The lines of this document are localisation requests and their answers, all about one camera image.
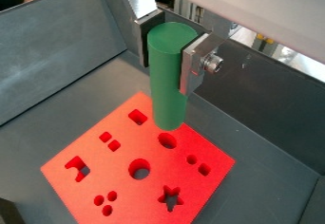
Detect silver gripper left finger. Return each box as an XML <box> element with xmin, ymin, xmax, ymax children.
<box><xmin>122</xmin><ymin>0</ymin><xmax>165</xmax><ymax>67</ymax></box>

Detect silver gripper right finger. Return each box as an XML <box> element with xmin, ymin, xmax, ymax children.
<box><xmin>179</xmin><ymin>10</ymin><xmax>239</xmax><ymax>96</ymax></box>

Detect green cylinder peg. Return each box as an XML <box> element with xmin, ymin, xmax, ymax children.
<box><xmin>147</xmin><ymin>22</ymin><xmax>197</xmax><ymax>131</ymax></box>

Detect grey metal bin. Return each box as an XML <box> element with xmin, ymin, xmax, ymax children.
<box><xmin>0</xmin><ymin>0</ymin><xmax>325</xmax><ymax>224</ymax></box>

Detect red shape-sorting board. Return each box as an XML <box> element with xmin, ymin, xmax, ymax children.
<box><xmin>40</xmin><ymin>93</ymin><xmax>235</xmax><ymax>224</ymax></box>

